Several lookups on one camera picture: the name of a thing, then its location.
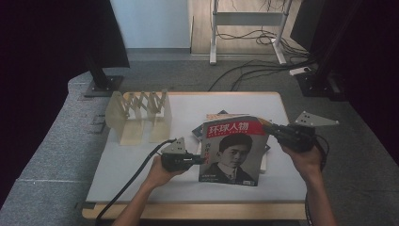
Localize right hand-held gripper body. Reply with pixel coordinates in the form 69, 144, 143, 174
277, 110, 340, 152

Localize white table mat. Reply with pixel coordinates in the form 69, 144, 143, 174
86, 92, 308, 203

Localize dark curtain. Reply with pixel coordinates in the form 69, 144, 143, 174
0, 0, 131, 208
290, 0, 399, 164

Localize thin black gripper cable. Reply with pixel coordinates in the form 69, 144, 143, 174
304, 133, 330, 226

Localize person's right hand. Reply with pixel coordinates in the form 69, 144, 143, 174
280, 144, 324, 182

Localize white power strip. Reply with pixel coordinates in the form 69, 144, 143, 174
289, 66, 312, 76

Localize white magazine with snow scene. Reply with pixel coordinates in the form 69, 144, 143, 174
196, 142, 269, 174

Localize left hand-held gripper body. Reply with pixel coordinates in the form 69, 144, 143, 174
160, 137, 196, 173

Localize white metal desk frame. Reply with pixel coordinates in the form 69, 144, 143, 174
209, 0, 295, 65

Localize bundle of black floor cables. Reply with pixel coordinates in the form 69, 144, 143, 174
208, 26, 318, 92

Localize thick black gripper cable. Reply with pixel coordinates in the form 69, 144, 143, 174
95, 138, 177, 225

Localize person's left hand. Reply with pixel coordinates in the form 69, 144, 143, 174
145, 155, 186, 189

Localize portrait magazine with red label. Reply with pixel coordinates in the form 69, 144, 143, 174
198, 115, 271, 187

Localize beige expandable book rack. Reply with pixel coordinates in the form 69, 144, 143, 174
104, 89, 173, 147

